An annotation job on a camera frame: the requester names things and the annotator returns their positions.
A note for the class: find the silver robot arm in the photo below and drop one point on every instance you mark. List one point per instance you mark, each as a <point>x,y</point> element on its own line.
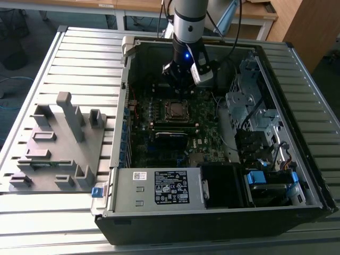
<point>190,18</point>

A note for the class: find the silver metal drive cage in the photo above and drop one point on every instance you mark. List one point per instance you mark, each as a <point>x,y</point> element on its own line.
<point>236,102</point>

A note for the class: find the green motherboard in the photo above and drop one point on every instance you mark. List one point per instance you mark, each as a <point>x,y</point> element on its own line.
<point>210,132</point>

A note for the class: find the black graphics card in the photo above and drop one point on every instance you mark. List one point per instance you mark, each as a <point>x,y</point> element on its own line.
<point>170,146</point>

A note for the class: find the grey power supply unit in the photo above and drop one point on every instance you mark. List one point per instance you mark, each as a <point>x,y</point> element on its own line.
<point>125,186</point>

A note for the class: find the blue disk carrier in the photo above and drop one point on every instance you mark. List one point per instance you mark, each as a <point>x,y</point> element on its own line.
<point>294,178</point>
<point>256,177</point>

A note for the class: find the wooden cabinet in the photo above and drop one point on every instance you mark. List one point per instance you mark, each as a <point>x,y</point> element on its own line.
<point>305,26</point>

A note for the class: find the grey parts rack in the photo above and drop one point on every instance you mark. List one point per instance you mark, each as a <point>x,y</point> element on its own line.
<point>66,148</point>

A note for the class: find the blue case latch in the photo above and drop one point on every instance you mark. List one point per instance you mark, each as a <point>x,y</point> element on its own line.
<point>97,192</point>

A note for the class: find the black hard disk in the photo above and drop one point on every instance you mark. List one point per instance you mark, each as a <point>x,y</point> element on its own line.
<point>268,195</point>

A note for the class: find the black PC case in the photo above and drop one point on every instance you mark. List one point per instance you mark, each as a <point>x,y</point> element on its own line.
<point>212,228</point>

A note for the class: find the green RAM stick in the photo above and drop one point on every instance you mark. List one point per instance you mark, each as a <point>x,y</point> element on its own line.
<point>43,165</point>

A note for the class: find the black office chair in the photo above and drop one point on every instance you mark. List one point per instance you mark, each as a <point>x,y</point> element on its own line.
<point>13,53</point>

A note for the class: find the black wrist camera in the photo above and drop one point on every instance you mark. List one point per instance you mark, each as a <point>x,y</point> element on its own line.
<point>168,69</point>

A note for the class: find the wooden desk white frame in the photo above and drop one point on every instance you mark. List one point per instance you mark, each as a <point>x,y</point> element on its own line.
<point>255,16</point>
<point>66,4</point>

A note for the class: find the black plastic drive bracket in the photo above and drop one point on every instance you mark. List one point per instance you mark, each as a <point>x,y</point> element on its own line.
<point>251,144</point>

